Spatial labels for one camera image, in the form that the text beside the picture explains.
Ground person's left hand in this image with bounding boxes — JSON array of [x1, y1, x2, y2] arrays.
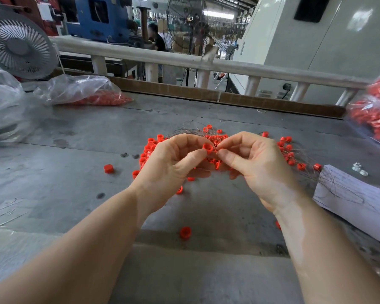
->
[[130, 133, 211, 220]]

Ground person's right hand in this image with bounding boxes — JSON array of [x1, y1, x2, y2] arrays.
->
[[215, 131, 304, 213]]

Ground bundle of thin metal wires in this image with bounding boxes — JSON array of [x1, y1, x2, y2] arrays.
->
[[171, 128, 263, 187]]

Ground pile of red plastic rings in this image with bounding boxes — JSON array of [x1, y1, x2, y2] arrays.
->
[[132, 124, 323, 229]]

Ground person's left forearm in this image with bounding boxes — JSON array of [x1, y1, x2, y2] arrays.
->
[[0, 188, 156, 304]]

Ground person's right forearm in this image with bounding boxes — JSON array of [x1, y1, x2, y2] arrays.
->
[[269, 193, 380, 304]]

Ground brown wooden board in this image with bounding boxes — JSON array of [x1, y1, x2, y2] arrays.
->
[[52, 69, 346, 119]]

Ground white paper sheet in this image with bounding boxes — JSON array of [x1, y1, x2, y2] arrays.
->
[[313, 164, 380, 248]]

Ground clear bag with red pieces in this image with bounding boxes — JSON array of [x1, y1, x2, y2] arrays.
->
[[35, 74, 134, 107]]

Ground white metal railing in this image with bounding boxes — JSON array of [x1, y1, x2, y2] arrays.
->
[[51, 36, 371, 106]]

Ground large clear bag red pieces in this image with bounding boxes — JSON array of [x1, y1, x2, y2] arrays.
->
[[346, 63, 380, 149]]

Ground large grey machine cabinet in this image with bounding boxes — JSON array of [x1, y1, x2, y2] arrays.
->
[[230, 0, 380, 105]]

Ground blue industrial machine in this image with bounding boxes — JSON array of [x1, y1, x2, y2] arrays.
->
[[68, 0, 137, 44]]

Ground crumpled clear plastic bag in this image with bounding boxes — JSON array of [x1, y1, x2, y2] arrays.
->
[[0, 61, 39, 146]]

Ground white desk fan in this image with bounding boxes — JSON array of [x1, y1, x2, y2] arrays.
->
[[0, 11, 59, 81]]

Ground red industrial machine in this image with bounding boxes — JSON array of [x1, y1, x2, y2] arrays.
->
[[0, 0, 59, 37]]

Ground black pedestal fan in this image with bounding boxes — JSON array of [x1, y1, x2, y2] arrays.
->
[[190, 19, 213, 88]]

